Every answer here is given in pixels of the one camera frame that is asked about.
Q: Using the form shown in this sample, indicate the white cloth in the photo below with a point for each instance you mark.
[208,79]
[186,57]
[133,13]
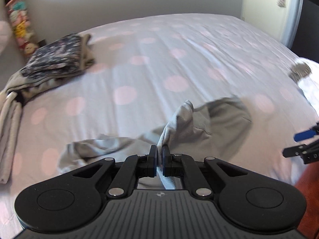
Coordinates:
[310,89]

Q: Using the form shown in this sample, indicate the folded pale grey garment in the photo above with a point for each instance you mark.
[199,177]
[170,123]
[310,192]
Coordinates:
[10,134]

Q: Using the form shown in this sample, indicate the white door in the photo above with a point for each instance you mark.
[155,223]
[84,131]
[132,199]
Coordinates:
[264,2]

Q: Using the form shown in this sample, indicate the light grey long-sleeved shirt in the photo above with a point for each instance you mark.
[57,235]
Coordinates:
[219,124]

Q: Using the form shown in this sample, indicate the grey fuzzy cloth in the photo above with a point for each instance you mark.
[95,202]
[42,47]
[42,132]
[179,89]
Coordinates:
[300,72]

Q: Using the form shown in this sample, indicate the orange cloth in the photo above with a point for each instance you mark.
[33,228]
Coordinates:
[309,204]

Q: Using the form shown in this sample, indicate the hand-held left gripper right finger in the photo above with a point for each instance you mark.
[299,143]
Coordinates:
[166,163]

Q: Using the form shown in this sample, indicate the bed with pink-dotted sheet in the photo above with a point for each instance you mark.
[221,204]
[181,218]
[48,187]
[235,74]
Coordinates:
[149,79]

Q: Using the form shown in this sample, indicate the folded beige garment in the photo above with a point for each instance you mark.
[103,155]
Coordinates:
[86,52]

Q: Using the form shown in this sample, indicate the folded dark floral cloth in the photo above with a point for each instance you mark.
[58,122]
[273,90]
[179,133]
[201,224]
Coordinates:
[54,54]

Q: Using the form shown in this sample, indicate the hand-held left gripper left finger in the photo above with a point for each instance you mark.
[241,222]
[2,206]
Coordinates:
[153,163]

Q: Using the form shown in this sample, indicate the small black object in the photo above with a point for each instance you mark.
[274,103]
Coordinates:
[41,43]

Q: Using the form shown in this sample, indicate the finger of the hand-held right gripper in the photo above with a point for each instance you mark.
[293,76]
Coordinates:
[305,134]
[307,151]

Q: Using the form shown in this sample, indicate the grey headboard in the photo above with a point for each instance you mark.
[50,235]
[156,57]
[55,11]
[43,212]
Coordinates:
[11,67]

